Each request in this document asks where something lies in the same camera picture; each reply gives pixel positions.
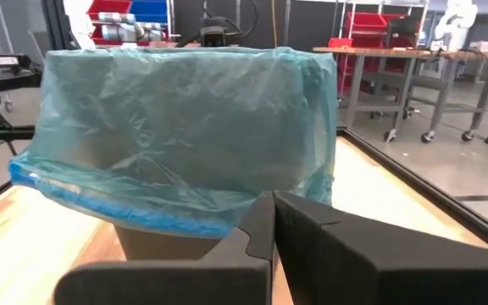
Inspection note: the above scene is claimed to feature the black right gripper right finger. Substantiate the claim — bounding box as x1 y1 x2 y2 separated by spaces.
273 190 488 305

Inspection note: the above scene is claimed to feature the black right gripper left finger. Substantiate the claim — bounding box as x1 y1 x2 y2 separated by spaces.
53 190 275 305

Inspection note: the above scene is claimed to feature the grey trash bin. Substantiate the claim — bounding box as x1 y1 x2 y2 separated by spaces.
114 223 225 262

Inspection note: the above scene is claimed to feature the teal plastic trash bag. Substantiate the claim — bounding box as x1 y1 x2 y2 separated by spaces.
8 45 339 240

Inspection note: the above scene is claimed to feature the wheeled wooden workbench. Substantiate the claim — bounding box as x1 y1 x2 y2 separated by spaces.
313 45 488 144

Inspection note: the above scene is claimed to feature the black equipment box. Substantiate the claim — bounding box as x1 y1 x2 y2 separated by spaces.
385 15 421 49

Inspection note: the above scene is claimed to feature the red storage bin rack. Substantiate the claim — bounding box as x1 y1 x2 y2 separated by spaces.
327 11 422 97

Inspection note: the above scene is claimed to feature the blue plastic bin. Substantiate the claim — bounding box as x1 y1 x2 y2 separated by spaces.
129 0 169 25

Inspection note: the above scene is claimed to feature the red plastic bin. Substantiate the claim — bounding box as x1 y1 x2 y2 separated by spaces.
86 0 134 21

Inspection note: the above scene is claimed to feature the black background camera device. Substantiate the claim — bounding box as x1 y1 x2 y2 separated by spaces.
175 15 241 48

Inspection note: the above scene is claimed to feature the thin yellow hanging cable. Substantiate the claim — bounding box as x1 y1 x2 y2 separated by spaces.
270 0 280 48

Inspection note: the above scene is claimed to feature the black vertical post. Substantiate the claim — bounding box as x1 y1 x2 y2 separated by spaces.
40 0 80 52

